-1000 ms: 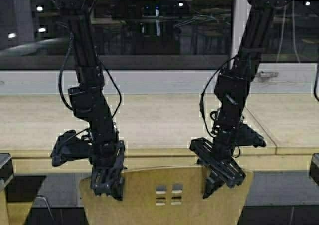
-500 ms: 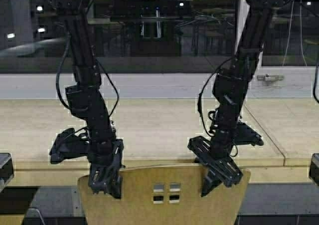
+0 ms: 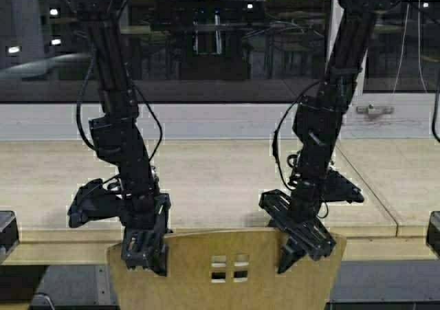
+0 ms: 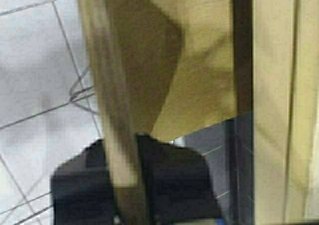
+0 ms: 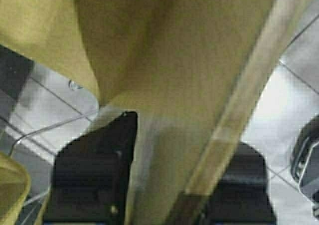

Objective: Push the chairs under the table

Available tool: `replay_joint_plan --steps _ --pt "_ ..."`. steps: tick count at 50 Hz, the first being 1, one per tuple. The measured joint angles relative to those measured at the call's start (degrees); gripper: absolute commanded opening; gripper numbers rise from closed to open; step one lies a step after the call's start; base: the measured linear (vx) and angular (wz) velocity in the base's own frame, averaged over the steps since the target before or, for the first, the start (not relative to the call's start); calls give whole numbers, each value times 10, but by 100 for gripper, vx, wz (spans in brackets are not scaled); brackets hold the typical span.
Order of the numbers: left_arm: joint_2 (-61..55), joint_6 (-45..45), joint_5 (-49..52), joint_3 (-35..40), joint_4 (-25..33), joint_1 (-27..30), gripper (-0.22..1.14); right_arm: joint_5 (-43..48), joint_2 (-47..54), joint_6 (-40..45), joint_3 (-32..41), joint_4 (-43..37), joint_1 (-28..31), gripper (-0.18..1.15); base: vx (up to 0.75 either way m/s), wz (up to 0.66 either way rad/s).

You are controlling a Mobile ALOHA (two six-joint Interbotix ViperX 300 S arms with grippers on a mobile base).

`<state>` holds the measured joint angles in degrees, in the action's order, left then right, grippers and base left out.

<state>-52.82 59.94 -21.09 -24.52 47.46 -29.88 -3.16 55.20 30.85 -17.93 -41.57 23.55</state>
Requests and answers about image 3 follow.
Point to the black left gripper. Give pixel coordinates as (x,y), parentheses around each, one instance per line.
(145,247)

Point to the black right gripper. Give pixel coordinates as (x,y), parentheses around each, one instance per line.
(309,237)

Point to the yellow wooden chair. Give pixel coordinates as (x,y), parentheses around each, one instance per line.
(226,269)

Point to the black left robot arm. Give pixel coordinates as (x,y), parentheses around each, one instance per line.
(133,195)

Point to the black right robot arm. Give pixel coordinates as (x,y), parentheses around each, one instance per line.
(313,181)

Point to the right robot base block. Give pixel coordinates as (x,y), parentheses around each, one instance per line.
(432,237)

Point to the long wooden counter table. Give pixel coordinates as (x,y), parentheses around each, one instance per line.
(216,184)

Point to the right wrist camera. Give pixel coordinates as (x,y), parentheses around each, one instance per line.
(337,188)

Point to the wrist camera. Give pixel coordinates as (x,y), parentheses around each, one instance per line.
(337,188)
(93,202)

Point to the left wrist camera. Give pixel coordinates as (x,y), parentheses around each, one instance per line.
(93,202)

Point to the window latch handle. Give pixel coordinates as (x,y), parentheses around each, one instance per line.
(374,110)

